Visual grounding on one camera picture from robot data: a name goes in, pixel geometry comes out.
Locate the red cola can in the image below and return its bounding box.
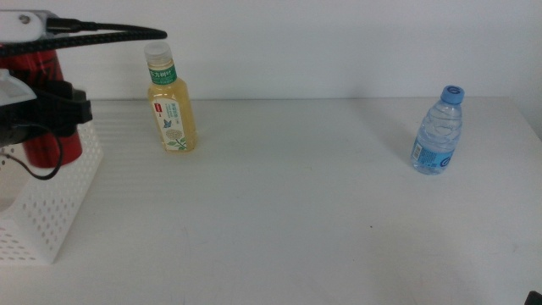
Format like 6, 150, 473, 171
0, 49, 84, 169

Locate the clear water bottle blue cap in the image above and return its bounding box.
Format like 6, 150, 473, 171
409, 85, 466, 176

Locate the thin black left gripper cable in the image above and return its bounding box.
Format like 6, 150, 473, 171
0, 134, 64, 181

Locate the braided black left camera cable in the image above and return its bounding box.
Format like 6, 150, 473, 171
0, 17, 169, 58

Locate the yellow tea bottle green label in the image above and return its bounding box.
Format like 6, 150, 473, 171
143, 41, 199, 154

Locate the white perforated plastic basket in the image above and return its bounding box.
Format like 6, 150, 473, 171
0, 122, 104, 266

